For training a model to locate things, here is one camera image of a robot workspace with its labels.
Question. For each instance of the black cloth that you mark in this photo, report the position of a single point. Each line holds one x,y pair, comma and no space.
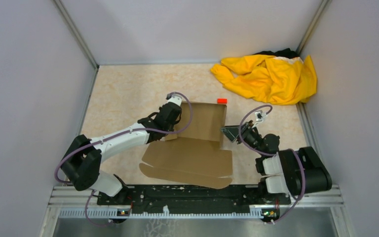
287,53

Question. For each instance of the yellow cloth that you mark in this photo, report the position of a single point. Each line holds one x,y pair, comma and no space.
269,79

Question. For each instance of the small red block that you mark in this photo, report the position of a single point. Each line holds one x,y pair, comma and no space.
222,100

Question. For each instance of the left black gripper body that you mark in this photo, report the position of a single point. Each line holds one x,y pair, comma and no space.
168,129

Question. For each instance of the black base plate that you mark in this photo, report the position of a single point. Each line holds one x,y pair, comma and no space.
190,199

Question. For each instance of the brown cardboard box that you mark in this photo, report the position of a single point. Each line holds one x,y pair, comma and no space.
194,156

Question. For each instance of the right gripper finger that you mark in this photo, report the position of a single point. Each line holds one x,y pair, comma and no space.
230,129
234,138

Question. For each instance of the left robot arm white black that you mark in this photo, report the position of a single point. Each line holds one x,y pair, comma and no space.
82,161

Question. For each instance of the aluminium frame rail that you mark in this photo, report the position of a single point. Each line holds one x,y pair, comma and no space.
67,202

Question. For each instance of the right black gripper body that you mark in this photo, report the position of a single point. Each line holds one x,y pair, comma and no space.
249,136

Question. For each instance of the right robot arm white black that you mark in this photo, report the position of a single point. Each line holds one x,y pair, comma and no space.
284,172

